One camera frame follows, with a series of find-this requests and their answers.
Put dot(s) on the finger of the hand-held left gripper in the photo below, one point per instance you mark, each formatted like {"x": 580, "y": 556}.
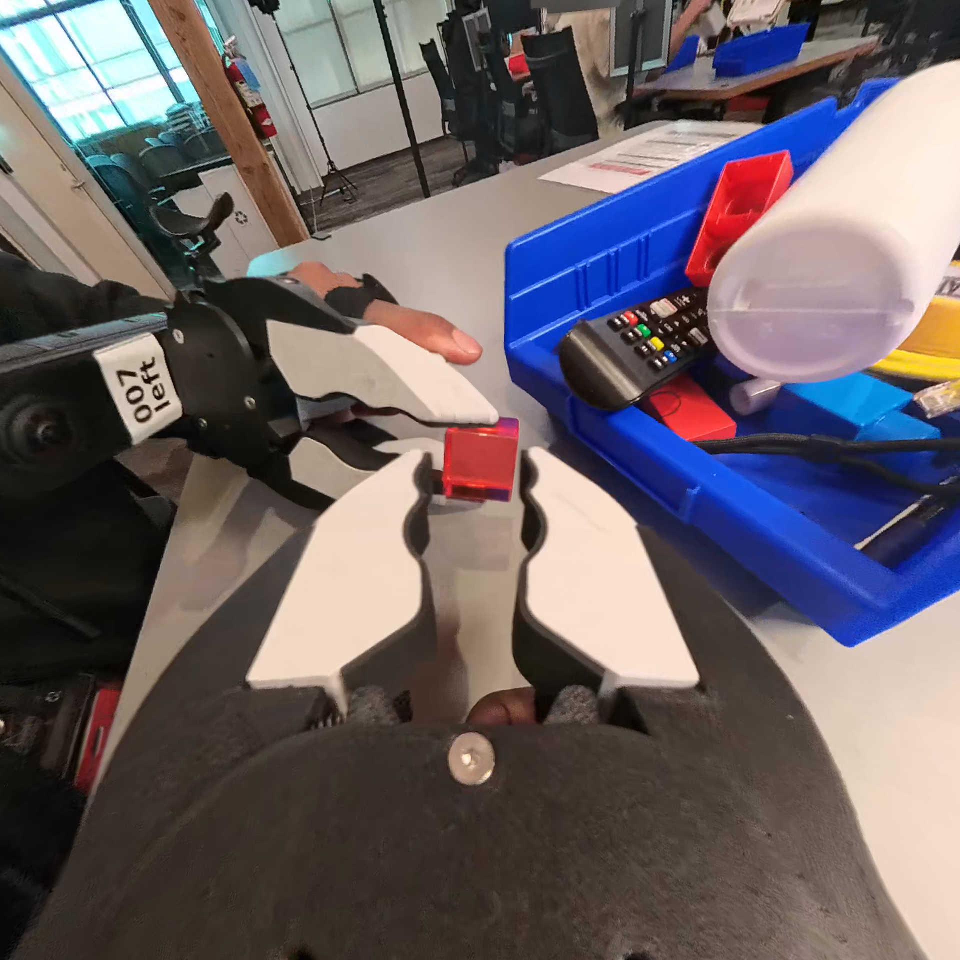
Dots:
{"x": 322, "y": 461}
{"x": 390, "y": 371}

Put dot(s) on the blue plastic bin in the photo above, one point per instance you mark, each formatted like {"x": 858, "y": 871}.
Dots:
{"x": 600, "y": 247}

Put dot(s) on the black saddle seat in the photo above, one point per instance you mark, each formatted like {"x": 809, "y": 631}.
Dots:
{"x": 187, "y": 221}

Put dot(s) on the black remote control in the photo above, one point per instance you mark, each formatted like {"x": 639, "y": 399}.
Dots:
{"x": 622, "y": 367}

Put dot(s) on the white plastic cup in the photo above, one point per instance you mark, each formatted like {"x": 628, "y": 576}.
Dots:
{"x": 840, "y": 262}

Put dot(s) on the red translucent cube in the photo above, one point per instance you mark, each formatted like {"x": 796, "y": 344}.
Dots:
{"x": 480, "y": 461}

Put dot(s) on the person's left hand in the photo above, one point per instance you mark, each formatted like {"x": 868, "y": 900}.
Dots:
{"x": 435, "y": 337}

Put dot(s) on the small white cylinder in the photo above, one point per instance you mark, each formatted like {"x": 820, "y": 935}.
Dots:
{"x": 754, "y": 396}

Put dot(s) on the printed paper sheet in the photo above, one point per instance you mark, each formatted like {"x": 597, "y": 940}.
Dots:
{"x": 645, "y": 154}

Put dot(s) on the white recycling cabinet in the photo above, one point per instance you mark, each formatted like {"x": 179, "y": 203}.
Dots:
{"x": 240, "y": 217}

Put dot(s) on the small blue bin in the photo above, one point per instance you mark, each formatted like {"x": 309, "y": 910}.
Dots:
{"x": 761, "y": 49}

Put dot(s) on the black pole stand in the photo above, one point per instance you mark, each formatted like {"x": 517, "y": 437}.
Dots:
{"x": 401, "y": 97}

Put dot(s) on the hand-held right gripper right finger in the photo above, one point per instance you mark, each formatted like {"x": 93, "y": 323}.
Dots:
{"x": 600, "y": 592}

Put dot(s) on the yellow tape roll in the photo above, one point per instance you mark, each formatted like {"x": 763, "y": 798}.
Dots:
{"x": 937, "y": 337}

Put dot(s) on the black tripod light stand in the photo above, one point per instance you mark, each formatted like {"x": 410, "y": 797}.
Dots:
{"x": 315, "y": 127}

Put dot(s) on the wooden post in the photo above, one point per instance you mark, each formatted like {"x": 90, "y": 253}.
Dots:
{"x": 225, "y": 120}

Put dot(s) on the red fire extinguisher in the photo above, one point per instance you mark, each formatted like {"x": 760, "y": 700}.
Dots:
{"x": 251, "y": 97}

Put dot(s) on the red plastic piece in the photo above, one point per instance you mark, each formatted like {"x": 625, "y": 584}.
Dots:
{"x": 690, "y": 412}

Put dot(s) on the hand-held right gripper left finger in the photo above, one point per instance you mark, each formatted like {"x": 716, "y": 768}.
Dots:
{"x": 345, "y": 592}

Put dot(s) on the red toy building block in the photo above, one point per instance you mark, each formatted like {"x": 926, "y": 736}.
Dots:
{"x": 739, "y": 210}

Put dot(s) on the blue plastic part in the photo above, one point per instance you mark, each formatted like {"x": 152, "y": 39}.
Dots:
{"x": 847, "y": 405}

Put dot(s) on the black office chair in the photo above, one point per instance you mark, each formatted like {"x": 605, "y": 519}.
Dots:
{"x": 559, "y": 90}

